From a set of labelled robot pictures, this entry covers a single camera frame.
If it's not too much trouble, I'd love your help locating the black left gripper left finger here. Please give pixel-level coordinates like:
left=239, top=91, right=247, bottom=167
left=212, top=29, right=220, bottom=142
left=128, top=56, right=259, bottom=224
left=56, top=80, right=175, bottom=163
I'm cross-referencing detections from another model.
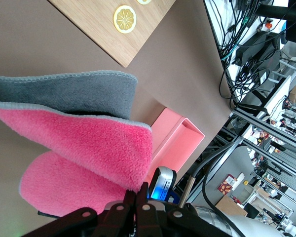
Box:
left=22, top=190, right=137, bottom=237

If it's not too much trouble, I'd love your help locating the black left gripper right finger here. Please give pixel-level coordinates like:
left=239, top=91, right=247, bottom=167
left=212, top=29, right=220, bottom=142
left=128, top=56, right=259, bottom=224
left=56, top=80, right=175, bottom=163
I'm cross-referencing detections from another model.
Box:
left=135, top=182, right=225, bottom=237

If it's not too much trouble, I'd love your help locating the pink and grey fleece cloth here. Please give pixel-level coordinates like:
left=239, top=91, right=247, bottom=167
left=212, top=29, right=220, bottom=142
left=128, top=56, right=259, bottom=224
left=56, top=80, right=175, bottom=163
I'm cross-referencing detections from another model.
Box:
left=0, top=70, right=154, bottom=219

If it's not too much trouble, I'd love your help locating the thin wooden stick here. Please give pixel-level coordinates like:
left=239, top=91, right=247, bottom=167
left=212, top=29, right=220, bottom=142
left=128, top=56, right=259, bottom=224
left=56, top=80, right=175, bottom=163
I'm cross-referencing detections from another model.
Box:
left=179, top=176, right=196, bottom=208

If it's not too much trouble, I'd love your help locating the pink plastic bin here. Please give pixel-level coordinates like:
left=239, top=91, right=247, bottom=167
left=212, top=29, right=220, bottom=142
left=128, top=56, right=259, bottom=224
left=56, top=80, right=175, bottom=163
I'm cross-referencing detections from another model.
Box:
left=147, top=108, right=205, bottom=185

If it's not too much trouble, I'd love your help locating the red patterned box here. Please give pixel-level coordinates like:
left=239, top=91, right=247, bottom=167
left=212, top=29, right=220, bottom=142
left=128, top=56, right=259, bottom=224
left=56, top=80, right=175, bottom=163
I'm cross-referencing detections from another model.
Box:
left=217, top=173, right=238, bottom=196

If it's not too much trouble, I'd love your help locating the wooden cutting board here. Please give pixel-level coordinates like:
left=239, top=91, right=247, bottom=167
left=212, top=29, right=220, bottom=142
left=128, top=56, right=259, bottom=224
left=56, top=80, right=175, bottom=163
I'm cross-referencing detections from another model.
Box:
left=47, top=0, right=176, bottom=68

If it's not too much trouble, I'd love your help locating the black monitor stand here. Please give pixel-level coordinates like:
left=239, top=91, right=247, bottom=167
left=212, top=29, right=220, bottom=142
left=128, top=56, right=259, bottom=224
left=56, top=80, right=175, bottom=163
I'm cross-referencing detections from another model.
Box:
left=235, top=32, right=283, bottom=69

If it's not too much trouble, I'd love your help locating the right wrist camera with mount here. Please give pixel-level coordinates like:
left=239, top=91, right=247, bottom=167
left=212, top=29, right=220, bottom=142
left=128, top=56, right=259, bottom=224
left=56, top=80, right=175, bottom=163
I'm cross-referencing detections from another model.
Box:
left=148, top=166, right=178, bottom=201

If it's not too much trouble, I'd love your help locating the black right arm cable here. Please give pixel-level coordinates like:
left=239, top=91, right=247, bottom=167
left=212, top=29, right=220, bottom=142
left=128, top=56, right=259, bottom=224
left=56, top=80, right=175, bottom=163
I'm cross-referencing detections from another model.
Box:
left=187, top=142, right=252, bottom=218

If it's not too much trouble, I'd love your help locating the aluminium frame rack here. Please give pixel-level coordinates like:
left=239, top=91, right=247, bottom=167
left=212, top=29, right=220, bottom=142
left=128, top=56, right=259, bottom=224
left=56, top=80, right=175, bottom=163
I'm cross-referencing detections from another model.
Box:
left=222, top=106, right=296, bottom=178

